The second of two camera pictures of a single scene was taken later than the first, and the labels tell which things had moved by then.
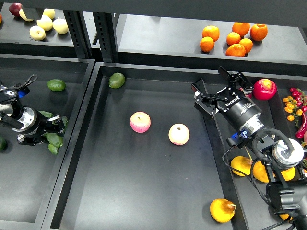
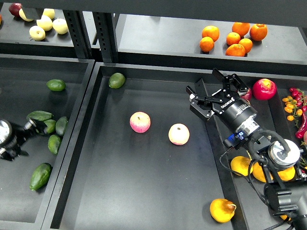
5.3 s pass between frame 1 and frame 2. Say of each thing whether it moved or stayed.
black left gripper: moved
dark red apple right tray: stayed
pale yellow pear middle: stayed
